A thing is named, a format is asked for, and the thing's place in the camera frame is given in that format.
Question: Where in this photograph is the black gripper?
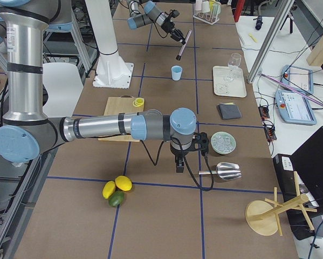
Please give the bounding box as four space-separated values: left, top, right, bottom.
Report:
170 140 194 173
161 19 187 45

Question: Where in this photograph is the steel muddler black tip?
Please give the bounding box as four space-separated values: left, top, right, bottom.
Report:
176 30 192 61

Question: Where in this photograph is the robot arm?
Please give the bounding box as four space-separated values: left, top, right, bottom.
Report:
0 1 196 172
126 1 187 45

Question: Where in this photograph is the light blue plastic cup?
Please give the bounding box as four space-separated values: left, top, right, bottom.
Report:
171 65 183 81

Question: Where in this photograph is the yellow lemon right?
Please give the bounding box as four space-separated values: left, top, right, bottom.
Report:
115 175 133 192

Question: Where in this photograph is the yellow lemon slice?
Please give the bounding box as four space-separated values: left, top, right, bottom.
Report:
133 98 145 107

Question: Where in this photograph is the yellow lemon left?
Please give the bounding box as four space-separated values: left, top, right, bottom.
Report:
102 181 116 199

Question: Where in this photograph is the wooden cup tree stand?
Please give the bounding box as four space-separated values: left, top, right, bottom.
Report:
245 171 317 236

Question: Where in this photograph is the green bowl of ice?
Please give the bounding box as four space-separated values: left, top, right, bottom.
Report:
211 132 236 155

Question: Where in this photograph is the steel ice scoop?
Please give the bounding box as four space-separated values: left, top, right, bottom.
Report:
198 162 242 181

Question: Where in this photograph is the clear wine glass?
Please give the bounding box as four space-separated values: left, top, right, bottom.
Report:
224 53 242 82

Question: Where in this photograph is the grey folded cloth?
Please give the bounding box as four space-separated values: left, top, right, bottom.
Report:
217 103 242 120

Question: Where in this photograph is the cream bear serving tray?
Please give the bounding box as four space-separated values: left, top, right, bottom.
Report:
212 66 247 98

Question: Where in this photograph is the green lime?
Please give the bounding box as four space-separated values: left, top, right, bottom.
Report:
108 190 125 207

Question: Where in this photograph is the bamboo cutting board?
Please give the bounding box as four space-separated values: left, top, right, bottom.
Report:
98 96 144 142

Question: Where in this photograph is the blue teach pendant near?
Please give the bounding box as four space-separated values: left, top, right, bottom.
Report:
275 90 317 125

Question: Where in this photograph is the blue teach pendant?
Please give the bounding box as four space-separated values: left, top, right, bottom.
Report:
281 65 314 95
275 90 317 125

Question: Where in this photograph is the blue teach pendant far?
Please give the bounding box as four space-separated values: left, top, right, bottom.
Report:
281 65 314 95

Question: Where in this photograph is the pink metal rod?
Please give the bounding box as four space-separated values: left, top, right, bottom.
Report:
259 72 323 111

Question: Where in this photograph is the white wire cup rack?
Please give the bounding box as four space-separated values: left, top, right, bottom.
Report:
193 0 221 25

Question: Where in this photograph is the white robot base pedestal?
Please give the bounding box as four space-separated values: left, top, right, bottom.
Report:
85 0 134 89

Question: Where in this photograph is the aluminium frame post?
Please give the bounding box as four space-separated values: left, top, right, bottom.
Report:
247 0 294 84

